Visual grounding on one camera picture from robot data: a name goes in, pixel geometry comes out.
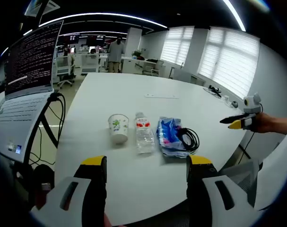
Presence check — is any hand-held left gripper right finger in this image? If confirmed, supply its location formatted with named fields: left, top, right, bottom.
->
left=186, top=155, right=264, bottom=227

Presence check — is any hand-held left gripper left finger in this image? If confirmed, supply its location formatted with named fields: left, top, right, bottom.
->
left=31, top=155, right=108, bottom=227

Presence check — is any blue floral tissue packet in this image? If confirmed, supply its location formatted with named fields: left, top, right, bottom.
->
left=156, top=115, right=184, bottom=152

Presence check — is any floral paper cup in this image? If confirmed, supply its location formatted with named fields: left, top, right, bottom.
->
left=107, top=113, right=130, bottom=145

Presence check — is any clear water bottle red label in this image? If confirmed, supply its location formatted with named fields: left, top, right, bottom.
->
left=134, top=112, right=156, bottom=154

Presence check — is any person's right hand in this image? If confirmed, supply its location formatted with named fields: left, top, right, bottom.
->
left=251, top=112, right=287, bottom=136

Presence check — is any person's left hand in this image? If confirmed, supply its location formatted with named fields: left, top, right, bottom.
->
left=103, top=211, right=117, bottom=227

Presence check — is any black object on table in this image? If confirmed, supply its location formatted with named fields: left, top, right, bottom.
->
left=209, top=85, right=222, bottom=97

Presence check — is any grey mesh chair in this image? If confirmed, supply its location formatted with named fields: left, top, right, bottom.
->
left=218, top=160, right=264, bottom=209

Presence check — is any white window blind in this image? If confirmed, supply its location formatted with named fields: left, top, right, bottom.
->
left=161, top=26, right=195, bottom=64
left=197, top=27, right=260, bottom=99

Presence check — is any person's white striped clothing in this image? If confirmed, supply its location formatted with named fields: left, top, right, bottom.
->
left=253, top=131, right=287, bottom=212

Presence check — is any white table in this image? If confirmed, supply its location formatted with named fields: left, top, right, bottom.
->
left=54, top=72, right=255, bottom=227

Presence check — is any white office chair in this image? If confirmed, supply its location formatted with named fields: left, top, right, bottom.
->
left=56, top=55, right=76, bottom=87

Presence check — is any silver laptop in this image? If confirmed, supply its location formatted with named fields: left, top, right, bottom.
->
left=0, top=20, right=65, bottom=164

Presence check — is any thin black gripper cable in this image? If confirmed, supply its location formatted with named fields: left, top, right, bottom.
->
left=240, top=131, right=255, bottom=152

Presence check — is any white table cable cover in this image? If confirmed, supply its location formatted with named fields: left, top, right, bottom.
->
left=144, top=93, right=180, bottom=99

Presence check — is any black hanging cable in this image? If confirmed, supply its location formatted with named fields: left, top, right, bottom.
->
left=29, top=93, right=66, bottom=166

